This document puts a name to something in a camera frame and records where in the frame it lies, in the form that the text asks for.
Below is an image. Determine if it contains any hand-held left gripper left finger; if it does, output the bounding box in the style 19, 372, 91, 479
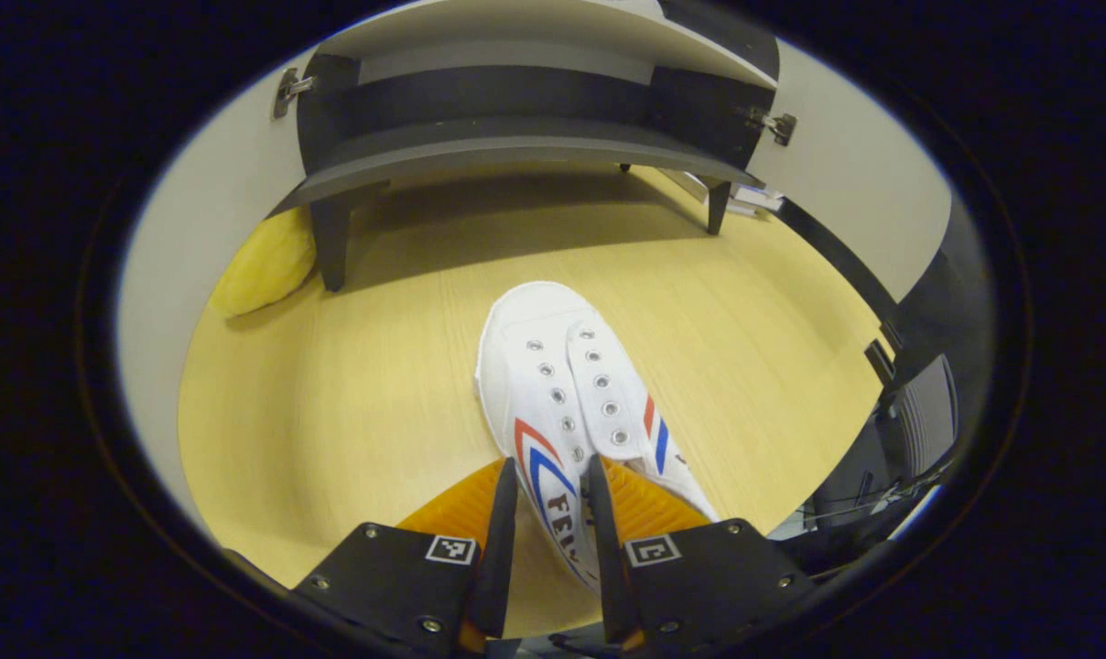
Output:
289, 456, 521, 658

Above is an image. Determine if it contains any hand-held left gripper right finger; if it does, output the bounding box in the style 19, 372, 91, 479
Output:
585, 453, 818, 653

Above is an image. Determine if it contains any white canvas shoe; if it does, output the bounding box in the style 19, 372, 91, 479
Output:
475, 281, 723, 591

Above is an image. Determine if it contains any white and grey shoe cabinet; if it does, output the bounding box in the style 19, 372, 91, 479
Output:
292, 0, 783, 292

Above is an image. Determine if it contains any white shoe cabinet door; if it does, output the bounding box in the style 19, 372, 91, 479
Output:
745, 38, 955, 303
116, 46, 363, 546

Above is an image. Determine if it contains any metal door hinge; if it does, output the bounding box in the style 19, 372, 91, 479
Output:
272, 68, 319, 120
743, 105, 798, 147

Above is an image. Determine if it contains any black chair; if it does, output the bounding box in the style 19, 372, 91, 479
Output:
805, 339, 964, 555

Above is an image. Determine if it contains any yellow soft cushion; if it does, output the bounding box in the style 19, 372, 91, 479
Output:
210, 209, 318, 319

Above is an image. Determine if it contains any blue cover book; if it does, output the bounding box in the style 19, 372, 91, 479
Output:
732, 183, 786, 218

